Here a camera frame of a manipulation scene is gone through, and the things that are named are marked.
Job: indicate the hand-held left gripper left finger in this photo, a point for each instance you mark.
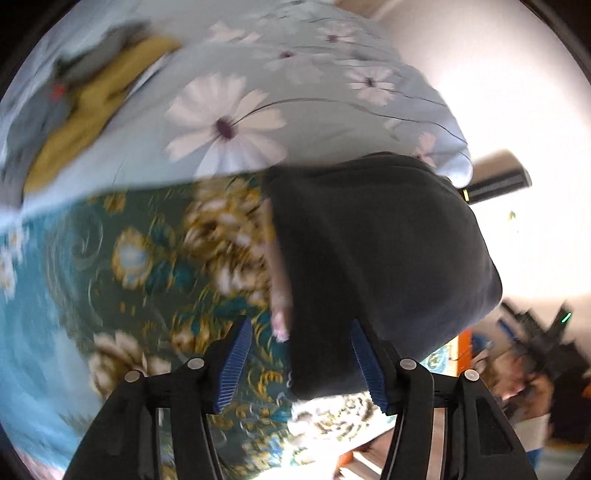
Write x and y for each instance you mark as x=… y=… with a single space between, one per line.
x=233 y=364

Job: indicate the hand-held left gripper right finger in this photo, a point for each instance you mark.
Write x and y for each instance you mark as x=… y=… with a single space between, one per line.
x=369 y=369

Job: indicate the black and white fleece garment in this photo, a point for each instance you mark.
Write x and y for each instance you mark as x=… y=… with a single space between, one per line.
x=369 y=254

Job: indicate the teal floral bed sheet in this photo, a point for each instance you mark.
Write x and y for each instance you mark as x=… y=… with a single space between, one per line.
x=138 y=277

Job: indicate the light blue floral quilt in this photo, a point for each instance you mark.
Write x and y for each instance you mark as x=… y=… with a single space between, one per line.
x=323 y=138

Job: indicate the mustard yellow knit sweater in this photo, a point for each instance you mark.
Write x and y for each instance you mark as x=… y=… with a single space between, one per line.
x=92 y=106

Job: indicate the grey garment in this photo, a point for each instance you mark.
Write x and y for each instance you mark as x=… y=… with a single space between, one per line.
x=41 y=115

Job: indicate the orange wooden bed frame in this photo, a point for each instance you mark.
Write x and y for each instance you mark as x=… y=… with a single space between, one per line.
x=463 y=350

